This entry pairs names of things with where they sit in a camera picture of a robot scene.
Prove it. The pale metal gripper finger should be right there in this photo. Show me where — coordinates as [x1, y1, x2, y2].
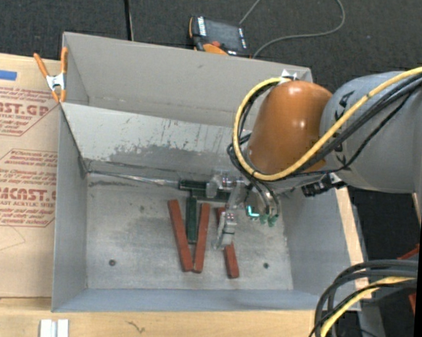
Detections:
[205, 173, 236, 200]
[211, 210, 239, 253]

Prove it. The dark green flat block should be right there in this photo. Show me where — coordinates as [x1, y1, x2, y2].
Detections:
[177, 178, 233, 204]
[183, 194, 200, 245]

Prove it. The red-brown flat block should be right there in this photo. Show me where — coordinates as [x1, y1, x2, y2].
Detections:
[209, 205, 247, 280]
[192, 201, 212, 274]
[161, 198, 199, 273]

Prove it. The grey metal bin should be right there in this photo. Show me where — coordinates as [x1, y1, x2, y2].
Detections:
[41, 31, 384, 337]

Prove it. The brown cardboard board, red print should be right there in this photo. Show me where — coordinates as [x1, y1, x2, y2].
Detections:
[0, 51, 72, 306]

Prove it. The black cylinder on white bracket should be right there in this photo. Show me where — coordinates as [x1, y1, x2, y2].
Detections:
[300, 170, 347, 201]

